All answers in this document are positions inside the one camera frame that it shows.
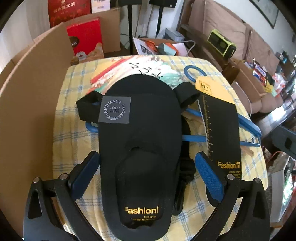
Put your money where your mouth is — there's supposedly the green yellow radio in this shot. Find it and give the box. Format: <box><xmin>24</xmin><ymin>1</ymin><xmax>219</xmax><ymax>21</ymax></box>
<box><xmin>207</xmin><ymin>29</ymin><xmax>237</xmax><ymax>59</ymax></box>

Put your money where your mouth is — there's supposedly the red gift bag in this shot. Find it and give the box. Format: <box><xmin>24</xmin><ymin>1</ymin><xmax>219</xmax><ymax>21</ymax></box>
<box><xmin>48</xmin><ymin>0</ymin><xmax>91</xmax><ymax>28</ymax></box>

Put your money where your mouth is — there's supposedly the framed ink painting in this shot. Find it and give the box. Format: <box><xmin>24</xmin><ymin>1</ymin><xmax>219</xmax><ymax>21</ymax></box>
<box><xmin>250</xmin><ymin>0</ymin><xmax>279</xmax><ymax>28</ymax></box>

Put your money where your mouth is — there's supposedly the right black speaker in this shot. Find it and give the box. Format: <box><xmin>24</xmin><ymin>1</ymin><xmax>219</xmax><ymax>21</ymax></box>
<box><xmin>149</xmin><ymin>0</ymin><xmax>177</xmax><ymax>36</ymax></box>

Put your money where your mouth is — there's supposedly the white cable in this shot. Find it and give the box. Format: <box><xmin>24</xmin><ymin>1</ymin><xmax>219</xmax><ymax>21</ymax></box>
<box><xmin>233</xmin><ymin>86</ymin><xmax>253</xmax><ymax>119</ymax></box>

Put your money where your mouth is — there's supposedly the blue plastic hanger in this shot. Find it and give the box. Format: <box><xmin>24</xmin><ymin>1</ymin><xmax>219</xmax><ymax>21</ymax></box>
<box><xmin>85</xmin><ymin>65</ymin><xmax>262</xmax><ymax>147</ymax></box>

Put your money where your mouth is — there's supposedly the left black speaker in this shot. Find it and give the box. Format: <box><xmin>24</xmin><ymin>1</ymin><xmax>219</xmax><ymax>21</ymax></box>
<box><xmin>118</xmin><ymin>0</ymin><xmax>142</xmax><ymax>55</ymax></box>

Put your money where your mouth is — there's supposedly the red cookie gift box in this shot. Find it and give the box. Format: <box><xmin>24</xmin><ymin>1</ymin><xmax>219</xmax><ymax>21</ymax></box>
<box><xmin>66</xmin><ymin>18</ymin><xmax>104</xmax><ymax>63</ymax></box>

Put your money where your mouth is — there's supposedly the brown cardboard box behind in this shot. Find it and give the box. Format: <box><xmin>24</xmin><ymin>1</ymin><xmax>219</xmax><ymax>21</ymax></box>
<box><xmin>64</xmin><ymin>7</ymin><xmax>120</xmax><ymax>54</ymax></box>

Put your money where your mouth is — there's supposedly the box of clutter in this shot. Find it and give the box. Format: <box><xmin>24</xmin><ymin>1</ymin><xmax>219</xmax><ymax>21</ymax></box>
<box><xmin>133</xmin><ymin>38</ymin><xmax>196</xmax><ymax>57</ymax></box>

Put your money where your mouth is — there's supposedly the brown sofa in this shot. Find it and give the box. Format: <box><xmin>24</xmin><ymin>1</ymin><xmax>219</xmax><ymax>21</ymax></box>
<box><xmin>178</xmin><ymin>1</ymin><xmax>283</xmax><ymax>114</ymax></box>

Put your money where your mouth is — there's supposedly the black sock package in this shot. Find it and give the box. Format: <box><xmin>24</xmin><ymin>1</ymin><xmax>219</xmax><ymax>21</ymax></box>
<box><xmin>98</xmin><ymin>74</ymin><xmax>240</xmax><ymax>240</ymax></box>

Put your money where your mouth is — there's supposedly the painted paper hand fan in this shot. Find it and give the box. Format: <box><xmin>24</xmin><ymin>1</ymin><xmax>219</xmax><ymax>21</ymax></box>
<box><xmin>88</xmin><ymin>55</ymin><xmax>185</xmax><ymax>94</ymax></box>

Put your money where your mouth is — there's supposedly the black speaker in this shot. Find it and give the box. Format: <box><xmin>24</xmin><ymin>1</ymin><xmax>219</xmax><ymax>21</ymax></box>
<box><xmin>118</xmin><ymin>0</ymin><xmax>142</xmax><ymax>55</ymax></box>
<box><xmin>149</xmin><ymin>0</ymin><xmax>177</xmax><ymax>36</ymax></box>

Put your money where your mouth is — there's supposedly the pink tissue pack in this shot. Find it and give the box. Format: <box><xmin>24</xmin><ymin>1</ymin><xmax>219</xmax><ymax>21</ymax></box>
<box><xmin>91</xmin><ymin>0</ymin><xmax>111</xmax><ymax>13</ymax></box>

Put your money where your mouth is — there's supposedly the yellow plaid tablecloth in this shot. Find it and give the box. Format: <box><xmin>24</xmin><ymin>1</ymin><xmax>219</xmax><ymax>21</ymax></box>
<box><xmin>53</xmin><ymin>56</ymin><xmax>268</xmax><ymax>240</ymax></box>

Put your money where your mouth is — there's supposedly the small box of snacks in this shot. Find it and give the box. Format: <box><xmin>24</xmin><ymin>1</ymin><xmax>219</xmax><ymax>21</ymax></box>
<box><xmin>231</xmin><ymin>58</ymin><xmax>287</xmax><ymax>98</ymax></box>

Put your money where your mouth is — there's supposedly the large open cardboard box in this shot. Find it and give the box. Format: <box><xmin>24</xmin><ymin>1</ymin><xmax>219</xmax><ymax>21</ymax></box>
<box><xmin>1</xmin><ymin>24</ymin><xmax>74</xmax><ymax>234</ymax></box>

